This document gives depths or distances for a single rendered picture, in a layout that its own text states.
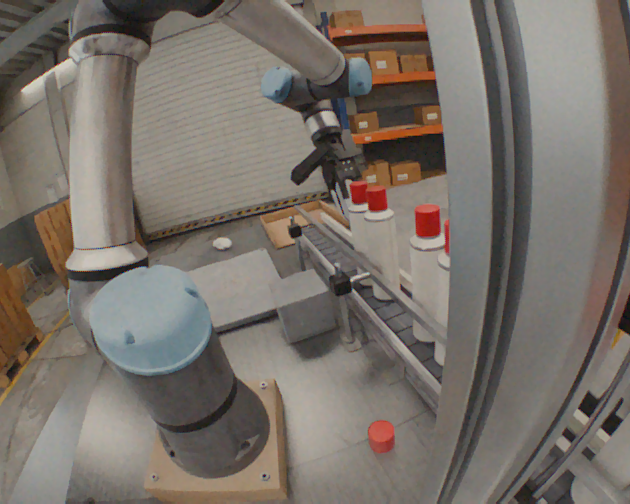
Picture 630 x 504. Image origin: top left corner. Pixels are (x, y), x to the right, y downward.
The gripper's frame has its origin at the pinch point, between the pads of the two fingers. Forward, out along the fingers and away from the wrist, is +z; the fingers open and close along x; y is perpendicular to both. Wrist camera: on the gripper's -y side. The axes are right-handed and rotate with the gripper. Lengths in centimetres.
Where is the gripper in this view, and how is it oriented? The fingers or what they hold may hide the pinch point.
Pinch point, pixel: (347, 219)
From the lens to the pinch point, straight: 66.1
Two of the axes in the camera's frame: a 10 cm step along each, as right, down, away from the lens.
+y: 9.3, -2.9, 2.1
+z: 3.2, 9.4, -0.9
